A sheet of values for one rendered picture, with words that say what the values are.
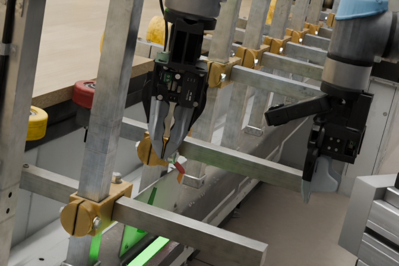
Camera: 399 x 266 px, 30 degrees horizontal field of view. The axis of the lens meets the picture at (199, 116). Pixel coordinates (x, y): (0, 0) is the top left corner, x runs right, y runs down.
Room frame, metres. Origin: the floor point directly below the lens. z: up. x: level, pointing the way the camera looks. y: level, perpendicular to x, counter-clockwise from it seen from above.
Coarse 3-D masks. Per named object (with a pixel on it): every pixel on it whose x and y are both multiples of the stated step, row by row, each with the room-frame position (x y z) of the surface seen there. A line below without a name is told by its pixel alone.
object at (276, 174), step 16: (80, 112) 1.31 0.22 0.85; (128, 128) 1.29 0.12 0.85; (144, 128) 1.28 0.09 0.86; (192, 144) 1.25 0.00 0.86; (208, 144) 1.26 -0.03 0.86; (208, 160) 1.24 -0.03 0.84; (224, 160) 1.24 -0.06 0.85; (240, 160) 1.23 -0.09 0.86; (256, 160) 1.23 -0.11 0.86; (256, 176) 1.22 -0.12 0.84; (272, 176) 1.21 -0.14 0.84; (288, 176) 1.20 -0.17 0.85
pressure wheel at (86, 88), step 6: (78, 84) 1.31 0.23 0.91; (84, 84) 1.33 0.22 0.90; (90, 84) 1.34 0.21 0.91; (78, 90) 1.30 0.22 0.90; (84, 90) 1.29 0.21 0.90; (90, 90) 1.29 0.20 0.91; (72, 96) 1.31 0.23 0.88; (78, 96) 1.29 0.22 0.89; (84, 96) 1.29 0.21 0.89; (90, 96) 1.29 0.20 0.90; (78, 102) 1.29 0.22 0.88; (84, 102) 1.29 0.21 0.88; (90, 102) 1.29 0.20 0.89; (90, 108) 1.29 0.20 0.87; (84, 138) 1.32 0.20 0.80
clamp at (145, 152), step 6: (144, 132) 1.23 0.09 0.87; (144, 138) 1.21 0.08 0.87; (168, 138) 1.22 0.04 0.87; (138, 144) 1.21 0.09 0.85; (144, 144) 1.20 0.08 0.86; (150, 144) 1.20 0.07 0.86; (138, 150) 1.21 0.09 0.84; (144, 150) 1.20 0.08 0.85; (150, 150) 1.20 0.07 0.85; (138, 156) 1.21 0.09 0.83; (144, 156) 1.20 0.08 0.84; (150, 156) 1.20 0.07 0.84; (156, 156) 1.20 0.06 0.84; (162, 156) 1.19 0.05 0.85; (144, 162) 1.20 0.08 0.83; (150, 162) 1.20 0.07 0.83; (156, 162) 1.20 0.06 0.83; (162, 162) 1.21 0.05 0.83
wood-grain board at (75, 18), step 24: (48, 0) 2.23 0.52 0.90; (72, 0) 2.33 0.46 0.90; (96, 0) 2.43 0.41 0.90; (144, 0) 2.68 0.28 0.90; (48, 24) 1.85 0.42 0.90; (72, 24) 1.92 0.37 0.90; (96, 24) 1.99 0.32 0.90; (144, 24) 2.15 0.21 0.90; (48, 48) 1.58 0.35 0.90; (72, 48) 1.63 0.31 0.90; (96, 48) 1.69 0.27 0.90; (48, 72) 1.37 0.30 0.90; (72, 72) 1.41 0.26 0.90; (96, 72) 1.45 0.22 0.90; (144, 72) 1.65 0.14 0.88; (48, 96) 1.24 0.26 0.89
